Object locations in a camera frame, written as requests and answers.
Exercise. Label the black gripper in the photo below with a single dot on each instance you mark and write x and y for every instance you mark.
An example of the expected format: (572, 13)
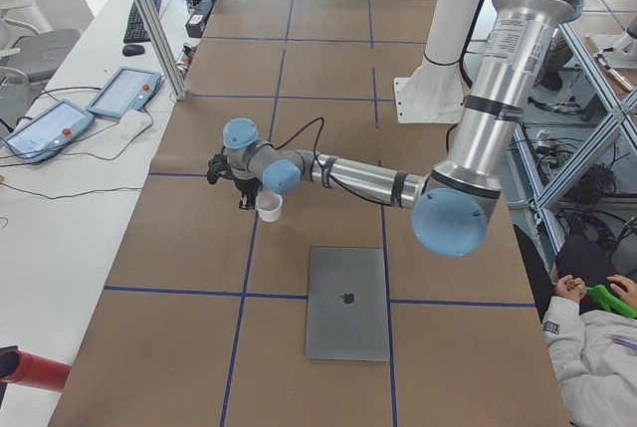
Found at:
(245, 189)

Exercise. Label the white plastic cup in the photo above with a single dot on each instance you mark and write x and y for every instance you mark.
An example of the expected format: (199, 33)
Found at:
(269, 206)

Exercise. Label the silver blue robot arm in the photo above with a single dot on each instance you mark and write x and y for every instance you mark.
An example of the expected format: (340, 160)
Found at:
(480, 62)

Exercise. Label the grey laptop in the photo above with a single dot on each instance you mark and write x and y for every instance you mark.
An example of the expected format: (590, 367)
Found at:
(347, 314)

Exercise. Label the person's right hand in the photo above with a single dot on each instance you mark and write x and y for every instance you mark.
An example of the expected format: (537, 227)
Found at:
(570, 288)

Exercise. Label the person's left hand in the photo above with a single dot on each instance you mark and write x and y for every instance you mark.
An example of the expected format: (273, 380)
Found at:
(625, 289)

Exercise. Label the white cloth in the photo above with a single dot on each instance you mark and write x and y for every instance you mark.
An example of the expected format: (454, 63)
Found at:
(133, 123)

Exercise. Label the brown paper table cover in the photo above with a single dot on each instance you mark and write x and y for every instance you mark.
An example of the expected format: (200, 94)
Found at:
(202, 321)

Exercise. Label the far blue teach pendant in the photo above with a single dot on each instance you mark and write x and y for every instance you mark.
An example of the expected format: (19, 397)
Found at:
(128, 89)

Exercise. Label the blue teach pendant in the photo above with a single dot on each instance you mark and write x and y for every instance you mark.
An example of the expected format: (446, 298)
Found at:
(49, 132)
(128, 89)

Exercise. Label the black box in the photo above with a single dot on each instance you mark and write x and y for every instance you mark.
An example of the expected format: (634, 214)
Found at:
(196, 24)

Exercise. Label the black computer mouse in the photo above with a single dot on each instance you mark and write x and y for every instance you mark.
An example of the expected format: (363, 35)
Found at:
(131, 50)

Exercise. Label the black keyboard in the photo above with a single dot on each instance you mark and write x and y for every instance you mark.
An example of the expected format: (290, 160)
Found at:
(135, 31)

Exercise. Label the near blue teach pendant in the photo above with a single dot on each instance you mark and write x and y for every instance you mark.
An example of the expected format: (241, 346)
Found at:
(49, 132)

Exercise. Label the red tube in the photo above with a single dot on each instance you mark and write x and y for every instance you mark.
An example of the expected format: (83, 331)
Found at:
(28, 369)

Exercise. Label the person in white jacket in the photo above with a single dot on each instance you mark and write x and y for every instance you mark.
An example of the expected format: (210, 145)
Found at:
(593, 352)

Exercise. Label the green handheld tool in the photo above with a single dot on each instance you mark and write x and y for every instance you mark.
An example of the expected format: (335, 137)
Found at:
(609, 303)

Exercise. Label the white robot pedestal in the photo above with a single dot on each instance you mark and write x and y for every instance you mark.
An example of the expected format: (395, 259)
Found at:
(434, 92)

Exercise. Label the aluminium frame post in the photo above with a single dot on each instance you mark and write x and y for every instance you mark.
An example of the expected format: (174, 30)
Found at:
(161, 47)

